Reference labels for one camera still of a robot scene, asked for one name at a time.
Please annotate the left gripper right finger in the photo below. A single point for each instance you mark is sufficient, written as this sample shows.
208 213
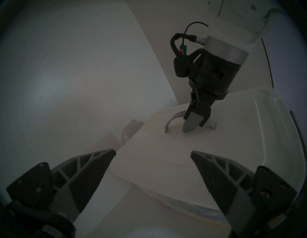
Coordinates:
225 184

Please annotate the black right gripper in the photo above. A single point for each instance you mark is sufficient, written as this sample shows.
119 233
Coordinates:
213 76

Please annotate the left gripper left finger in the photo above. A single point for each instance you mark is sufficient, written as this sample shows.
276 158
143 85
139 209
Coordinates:
72 184

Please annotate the white plastic bin lid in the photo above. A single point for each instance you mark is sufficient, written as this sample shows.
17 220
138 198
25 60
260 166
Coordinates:
168 156

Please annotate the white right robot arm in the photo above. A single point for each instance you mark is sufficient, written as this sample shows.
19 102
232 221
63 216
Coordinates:
235 24

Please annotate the clear plastic storage bin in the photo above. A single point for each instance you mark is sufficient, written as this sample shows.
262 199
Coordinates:
191 206

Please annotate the lilac cabinet door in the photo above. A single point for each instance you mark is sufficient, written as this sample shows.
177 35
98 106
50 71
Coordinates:
287 60

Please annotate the white wooden cabinet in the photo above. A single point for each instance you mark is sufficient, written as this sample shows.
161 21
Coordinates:
72 72

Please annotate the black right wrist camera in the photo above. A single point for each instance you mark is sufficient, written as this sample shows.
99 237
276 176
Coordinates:
182 68

